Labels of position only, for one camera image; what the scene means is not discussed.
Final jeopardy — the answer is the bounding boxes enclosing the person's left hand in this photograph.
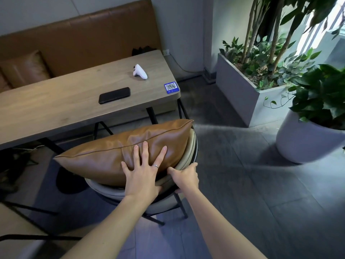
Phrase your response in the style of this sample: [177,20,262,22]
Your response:
[121,141,168,205]

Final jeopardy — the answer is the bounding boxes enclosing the person's right hand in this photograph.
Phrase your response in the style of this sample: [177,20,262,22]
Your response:
[167,162,200,199]

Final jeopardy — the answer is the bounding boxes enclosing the large brown leather cushion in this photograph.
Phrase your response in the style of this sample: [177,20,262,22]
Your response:
[53,119,194,186]

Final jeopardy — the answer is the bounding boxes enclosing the beige chair with black frame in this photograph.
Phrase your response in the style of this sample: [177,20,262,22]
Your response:
[85,126,199,226]

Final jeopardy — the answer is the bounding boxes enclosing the person's right forearm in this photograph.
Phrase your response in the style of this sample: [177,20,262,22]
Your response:
[183,189,266,259]

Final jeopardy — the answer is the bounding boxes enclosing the person's left forearm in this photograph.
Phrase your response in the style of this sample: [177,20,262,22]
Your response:
[61,195,159,259]

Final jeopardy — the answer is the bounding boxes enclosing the black smartphone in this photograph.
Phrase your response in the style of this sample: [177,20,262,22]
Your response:
[98,87,131,105]

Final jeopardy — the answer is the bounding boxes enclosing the white game controller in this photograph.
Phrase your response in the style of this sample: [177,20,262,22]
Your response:
[132,64,148,80]

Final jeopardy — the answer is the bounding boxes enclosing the black bag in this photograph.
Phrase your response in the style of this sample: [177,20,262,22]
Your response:
[131,46,157,57]

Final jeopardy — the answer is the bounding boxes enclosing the grey rectangular planter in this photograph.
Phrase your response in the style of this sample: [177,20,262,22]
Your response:
[216,53,297,128]

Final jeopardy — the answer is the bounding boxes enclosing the brown leather bench sofa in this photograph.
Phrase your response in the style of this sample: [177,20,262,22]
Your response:
[0,0,162,92]

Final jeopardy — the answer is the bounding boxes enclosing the white round plant pot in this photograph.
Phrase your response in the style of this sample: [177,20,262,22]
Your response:
[275,107,345,164]

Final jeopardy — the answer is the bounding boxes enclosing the small brown leather cushion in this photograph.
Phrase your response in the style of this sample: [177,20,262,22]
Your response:
[0,50,52,89]

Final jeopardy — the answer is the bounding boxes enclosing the tall green tree plant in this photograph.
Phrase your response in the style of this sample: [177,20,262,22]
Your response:
[219,0,345,91]

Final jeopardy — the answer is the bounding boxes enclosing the green leafy potted plant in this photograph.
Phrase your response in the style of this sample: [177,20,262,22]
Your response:
[264,64,345,130]

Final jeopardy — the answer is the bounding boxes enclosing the grey power cable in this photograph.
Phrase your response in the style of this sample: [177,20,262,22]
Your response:
[170,53,206,74]

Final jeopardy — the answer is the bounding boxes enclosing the black metal chair frame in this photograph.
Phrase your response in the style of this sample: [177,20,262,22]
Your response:
[0,200,82,242]

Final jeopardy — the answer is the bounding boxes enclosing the black tangled cables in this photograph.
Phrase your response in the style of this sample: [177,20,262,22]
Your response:
[0,147,39,194]

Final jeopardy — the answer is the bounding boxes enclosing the window with white frame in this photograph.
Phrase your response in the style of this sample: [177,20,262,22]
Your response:
[296,0,345,65]

